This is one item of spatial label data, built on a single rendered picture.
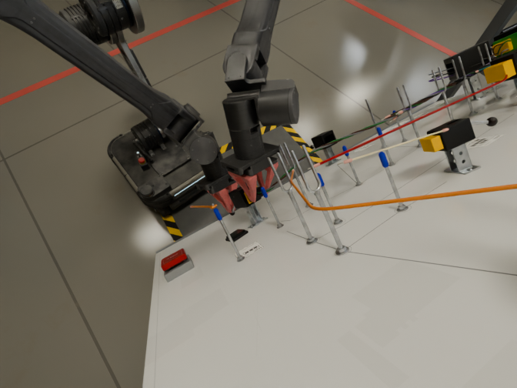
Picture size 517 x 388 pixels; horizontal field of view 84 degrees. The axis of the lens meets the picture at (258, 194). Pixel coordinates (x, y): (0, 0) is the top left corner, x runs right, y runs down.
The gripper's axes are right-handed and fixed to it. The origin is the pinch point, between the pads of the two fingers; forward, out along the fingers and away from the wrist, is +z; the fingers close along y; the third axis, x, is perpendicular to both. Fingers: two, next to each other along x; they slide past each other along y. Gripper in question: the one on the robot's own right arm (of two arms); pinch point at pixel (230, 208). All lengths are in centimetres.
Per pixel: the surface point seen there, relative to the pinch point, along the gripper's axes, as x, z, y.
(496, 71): -43, -13, 45
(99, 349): 97, 68, -53
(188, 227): 107, 38, 17
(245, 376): -45, -4, -25
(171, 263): -10.3, -0.5, -20.4
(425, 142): -42.8, -10.1, 13.2
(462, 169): -46.3, -4.8, 15.4
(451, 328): -56, -6, -14
